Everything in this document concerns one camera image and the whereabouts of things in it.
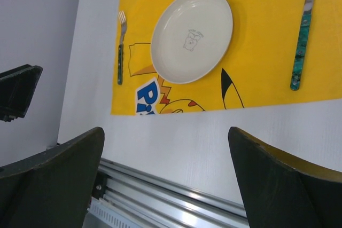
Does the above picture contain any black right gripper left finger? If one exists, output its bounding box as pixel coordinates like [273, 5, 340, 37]
[1, 127, 105, 227]

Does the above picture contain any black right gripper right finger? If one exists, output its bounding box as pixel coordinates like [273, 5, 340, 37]
[228, 127, 341, 227]

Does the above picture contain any cream round plate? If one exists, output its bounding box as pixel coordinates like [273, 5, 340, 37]
[150, 0, 234, 84]

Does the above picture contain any silver fork green handle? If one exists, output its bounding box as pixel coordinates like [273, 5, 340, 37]
[117, 11, 127, 85]

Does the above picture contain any silver spoon green handle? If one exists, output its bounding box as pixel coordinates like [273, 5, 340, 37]
[290, 0, 314, 91]

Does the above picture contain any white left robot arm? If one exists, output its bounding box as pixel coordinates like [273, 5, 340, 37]
[1, 64, 43, 122]

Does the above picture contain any perforated grey cable duct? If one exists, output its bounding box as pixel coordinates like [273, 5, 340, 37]
[88, 198, 158, 227]

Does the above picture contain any aluminium rail frame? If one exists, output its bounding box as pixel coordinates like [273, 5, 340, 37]
[89, 159, 249, 227]

